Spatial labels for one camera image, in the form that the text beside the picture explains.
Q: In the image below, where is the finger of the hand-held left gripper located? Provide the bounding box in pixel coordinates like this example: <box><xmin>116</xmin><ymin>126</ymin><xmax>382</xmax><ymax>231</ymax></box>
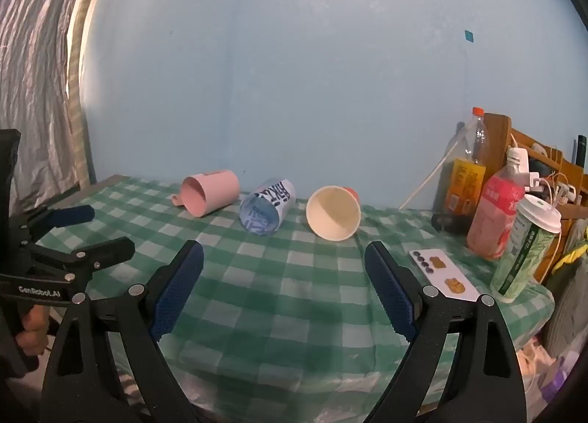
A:
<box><xmin>28</xmin><ymin>205</ymin><xmax>96</xmax><ymax>241</ymax></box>
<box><xmin>59</xmin><ymin>236</ymin><xmax>136</xmax><ymax>300</ymax></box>

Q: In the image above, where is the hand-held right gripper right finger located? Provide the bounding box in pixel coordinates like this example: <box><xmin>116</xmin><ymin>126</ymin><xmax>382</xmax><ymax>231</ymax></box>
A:
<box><xmin>364</xmin><ymin>241</ymin><xmax>527</xmax><ymax>423</ymax></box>

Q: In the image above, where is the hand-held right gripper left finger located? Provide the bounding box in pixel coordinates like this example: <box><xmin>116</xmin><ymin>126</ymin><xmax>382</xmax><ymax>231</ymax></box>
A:
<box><xmin>40</xmin><ymin>240</ymin><xmax>205</xmax><ymax>423</ymax></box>

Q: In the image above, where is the orange paper cup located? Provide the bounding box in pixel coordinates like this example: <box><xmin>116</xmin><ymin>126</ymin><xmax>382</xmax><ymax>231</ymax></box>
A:
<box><xmin>306</xmin><ymin>185</ymin><xmax>362</xmax><ymax>241</ymax></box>

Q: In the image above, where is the pink plastic cup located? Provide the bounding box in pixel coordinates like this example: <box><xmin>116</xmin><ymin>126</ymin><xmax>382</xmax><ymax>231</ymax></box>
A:
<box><xmin>171</xmin><ymin>170</ymin><xmax>241</xmax><ymax>218</ymax></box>

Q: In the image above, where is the blue printed paper cup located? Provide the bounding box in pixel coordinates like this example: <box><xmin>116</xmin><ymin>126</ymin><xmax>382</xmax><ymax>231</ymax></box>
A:
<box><xmin>239</xmin><ymin>178</ymin><xmax>295</xmax><ymax>237</ymax></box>

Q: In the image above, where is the green drink cup with lid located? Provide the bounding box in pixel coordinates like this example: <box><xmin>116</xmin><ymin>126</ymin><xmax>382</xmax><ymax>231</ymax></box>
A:
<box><xmin>490</xmin><ymin>194</ymin><xmax>562</xmax><ymax>303</ymax></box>

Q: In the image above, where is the person's left hand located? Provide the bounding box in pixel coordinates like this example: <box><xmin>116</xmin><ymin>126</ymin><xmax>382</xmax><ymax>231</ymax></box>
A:
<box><xmin>15</xmin><ymin>305</ymin><xmax>52</xmax><ymax>356</ymax></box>

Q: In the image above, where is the white card with stickers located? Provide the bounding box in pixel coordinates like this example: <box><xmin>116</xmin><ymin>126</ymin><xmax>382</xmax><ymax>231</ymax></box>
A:
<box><xmin>408</xmin><ymin>249</ymin><xmax>479</xmax><ymax>301</ymax></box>

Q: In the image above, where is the green checkered tablecloth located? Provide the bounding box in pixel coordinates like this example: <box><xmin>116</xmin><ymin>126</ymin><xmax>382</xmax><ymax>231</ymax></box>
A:
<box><xmin>34</xmin><ymin>175</ymin><xmax>556</xmax><ymax>410</ymax></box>

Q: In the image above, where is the pink drink bottle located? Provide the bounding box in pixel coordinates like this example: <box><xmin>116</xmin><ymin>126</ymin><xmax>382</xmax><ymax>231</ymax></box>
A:
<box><xmin>467</xmin><ymin>148</ymin><xmax>530</xmax><ymax>260</ymax></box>

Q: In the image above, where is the orange soda bottle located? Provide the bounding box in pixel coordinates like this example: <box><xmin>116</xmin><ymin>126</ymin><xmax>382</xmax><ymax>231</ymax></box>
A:
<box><xmin>442</xmin><ymin>106</ymin><xmax>489</xmax><ymax>228</ymax></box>

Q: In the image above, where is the grey curtain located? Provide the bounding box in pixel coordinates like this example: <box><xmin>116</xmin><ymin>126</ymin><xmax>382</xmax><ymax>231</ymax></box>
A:
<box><xmin>0</xmin><ymin>0</ymin><xmax>97</xmax><ymax>222</ymax></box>

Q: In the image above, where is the white power strip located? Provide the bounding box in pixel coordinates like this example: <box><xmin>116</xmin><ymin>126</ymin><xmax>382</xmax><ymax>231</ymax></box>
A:
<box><xmin>524</xmin><ymin>170</ymin><xmax>580</xmax><ymax>206</ymax></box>

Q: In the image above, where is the wooden shelf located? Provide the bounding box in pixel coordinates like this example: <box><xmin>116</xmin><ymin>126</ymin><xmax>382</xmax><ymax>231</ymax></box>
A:
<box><xmin>482</xmin><ymin>113</ymin><xmax>588</xmax><ymax>222</ymax></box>

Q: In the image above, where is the white cable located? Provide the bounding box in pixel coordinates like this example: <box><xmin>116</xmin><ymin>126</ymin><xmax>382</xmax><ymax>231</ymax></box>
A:
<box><xmin>398</xmin><ymin>122</ymin><xmax>474</xmax><ymax>211</ymax></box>

